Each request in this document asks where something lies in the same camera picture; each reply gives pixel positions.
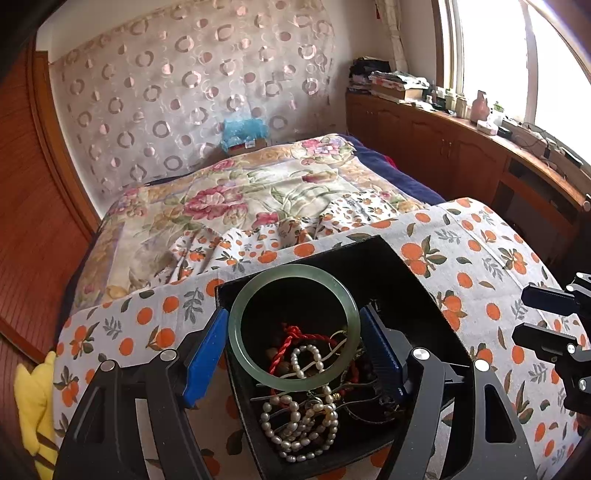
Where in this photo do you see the white pearl necklace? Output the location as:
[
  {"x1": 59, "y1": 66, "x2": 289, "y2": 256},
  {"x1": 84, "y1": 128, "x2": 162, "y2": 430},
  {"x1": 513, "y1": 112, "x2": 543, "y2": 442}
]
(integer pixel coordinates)
[{"x1": 259, "y1": 343, "x2": 341, "y2": 464}]

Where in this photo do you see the black square jewelry box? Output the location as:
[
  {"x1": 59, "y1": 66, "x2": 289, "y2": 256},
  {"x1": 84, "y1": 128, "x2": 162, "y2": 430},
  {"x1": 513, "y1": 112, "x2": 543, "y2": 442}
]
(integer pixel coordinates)
[{"x1": 218, "y1": 236, "x2": 470, "y2": 479}]

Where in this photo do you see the red cord bracelet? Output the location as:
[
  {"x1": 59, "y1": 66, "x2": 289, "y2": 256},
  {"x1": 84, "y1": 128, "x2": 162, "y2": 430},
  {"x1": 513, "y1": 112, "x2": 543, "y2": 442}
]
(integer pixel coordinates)
[{"x1": 267, "y1": 323, "x2": 361, "y2": 384}]

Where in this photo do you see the pale green jade bangle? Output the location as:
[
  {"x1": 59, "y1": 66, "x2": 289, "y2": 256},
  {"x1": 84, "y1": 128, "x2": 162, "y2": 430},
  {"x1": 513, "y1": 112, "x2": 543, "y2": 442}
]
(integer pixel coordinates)
[{"x1": 228, "y1": 264, "x2": 361, "y2": 392}]

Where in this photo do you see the orange print bed sheet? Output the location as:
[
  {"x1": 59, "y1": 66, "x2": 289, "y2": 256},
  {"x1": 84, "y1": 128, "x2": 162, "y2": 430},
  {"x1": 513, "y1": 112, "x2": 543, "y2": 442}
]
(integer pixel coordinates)
[{"x1": 53, "y1": 193, "x2": 590, "y2": 479}]

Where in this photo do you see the yellow plush toy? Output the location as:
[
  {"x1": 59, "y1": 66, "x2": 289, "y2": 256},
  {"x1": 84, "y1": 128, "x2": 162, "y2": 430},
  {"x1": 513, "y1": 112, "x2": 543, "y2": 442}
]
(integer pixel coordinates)
[{"x1": 14, "y1": 351, "x2": 58, "y2": 479}]

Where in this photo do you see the wooden window cabinet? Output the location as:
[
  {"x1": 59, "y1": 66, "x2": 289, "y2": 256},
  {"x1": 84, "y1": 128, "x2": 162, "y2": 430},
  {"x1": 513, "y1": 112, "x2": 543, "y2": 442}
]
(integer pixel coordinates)
[{"x1": 346, "y1": 92, "x2": 590, "y2": 283}]

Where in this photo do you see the pink ceramic vase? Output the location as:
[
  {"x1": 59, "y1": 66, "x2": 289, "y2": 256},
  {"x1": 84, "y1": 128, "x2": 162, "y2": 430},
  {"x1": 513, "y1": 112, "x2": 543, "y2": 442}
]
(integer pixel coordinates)
[{"x1": 470, "y1": 90, "x2": 490, "y2": 124}]

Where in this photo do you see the navy blue blanket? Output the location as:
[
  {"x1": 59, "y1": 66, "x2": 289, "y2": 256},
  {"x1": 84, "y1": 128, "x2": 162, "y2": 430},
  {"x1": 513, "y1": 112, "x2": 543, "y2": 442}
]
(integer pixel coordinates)
[{"x1": 342, "y1": 135, "x2": 445, "y2": 205}]

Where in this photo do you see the wooden wardrobe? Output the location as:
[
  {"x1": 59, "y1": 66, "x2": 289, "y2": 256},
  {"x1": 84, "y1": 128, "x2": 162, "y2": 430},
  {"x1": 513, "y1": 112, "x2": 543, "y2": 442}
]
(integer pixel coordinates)
[{"x1": 1, "y1": 40, "x2": 98, "y2": 363}]

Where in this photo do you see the floral quilt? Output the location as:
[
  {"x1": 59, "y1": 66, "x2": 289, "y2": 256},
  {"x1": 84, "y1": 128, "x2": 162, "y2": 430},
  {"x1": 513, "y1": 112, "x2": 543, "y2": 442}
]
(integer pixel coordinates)
[{"x1": 71, "y1": 134, "x2": 426, "y2": 312}]

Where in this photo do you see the pile of clothes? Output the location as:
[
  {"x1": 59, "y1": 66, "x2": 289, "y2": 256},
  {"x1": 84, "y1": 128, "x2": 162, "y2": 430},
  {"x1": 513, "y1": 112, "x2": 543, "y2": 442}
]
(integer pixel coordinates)
[{"x1": 349, "y1": 56, "x2": 431, "y2": 100}]

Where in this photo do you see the cardboard box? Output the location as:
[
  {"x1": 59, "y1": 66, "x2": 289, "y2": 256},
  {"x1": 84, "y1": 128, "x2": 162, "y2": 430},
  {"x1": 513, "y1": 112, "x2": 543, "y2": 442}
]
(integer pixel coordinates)
[{"x1": 228, "y1": 138, "x2": 269, "y2": 156}]

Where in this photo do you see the blue plastic bag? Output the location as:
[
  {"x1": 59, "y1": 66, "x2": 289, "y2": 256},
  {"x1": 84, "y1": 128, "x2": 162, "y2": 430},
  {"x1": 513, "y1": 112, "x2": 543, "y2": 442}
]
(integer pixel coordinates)
[{"x1": 221, "y1": 118, "x2": 269, "y2": 152}]

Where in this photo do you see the circle pattern curtain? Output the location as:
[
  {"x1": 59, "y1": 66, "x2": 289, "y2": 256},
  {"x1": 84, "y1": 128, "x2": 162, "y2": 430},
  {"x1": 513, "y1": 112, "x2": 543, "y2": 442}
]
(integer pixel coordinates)
[{"x1": 49, "y1": 1, "x2": 335, "y2": 210}]

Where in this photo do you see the window frame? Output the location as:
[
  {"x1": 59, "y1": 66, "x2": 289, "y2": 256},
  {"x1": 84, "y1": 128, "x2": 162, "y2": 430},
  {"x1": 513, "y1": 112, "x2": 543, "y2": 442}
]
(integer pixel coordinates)
[{"x1": 438, "y1": 1, "x2": 590, "y2": 164}]

